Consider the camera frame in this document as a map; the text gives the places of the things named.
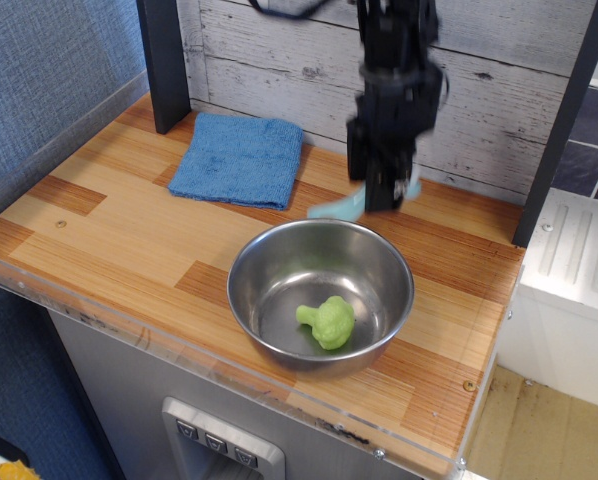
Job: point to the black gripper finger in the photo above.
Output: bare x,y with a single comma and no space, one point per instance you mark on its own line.
358,150
386,187

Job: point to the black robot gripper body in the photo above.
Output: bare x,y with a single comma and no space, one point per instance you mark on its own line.
396,107

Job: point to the teal brush with white bristles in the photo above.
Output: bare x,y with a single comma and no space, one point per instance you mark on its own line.
351,208

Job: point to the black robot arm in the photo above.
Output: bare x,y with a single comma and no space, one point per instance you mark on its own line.
396,35

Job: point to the blue folded towel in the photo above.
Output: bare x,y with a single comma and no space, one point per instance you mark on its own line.
243,161

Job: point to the stainless steel bowl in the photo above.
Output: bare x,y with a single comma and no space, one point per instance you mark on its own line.
301,264

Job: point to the green toy broccoli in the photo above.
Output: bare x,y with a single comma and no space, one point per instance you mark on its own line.
331,323

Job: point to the white ribbed side unit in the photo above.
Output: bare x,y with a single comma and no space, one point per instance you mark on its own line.
551,333

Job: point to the clear acrylic table edge guard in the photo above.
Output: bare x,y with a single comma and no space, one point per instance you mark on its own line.
416,401

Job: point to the silver button control panel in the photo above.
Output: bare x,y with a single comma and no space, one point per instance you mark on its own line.
207,447

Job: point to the orange object at corner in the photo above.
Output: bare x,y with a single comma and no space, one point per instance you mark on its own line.
17,471

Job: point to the dark left shelf post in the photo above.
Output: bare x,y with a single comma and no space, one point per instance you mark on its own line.
164,57

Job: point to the dark shelf post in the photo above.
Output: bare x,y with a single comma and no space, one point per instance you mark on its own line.
578,84
164,57

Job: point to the dark right shelf post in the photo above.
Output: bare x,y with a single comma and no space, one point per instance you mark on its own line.
578,84

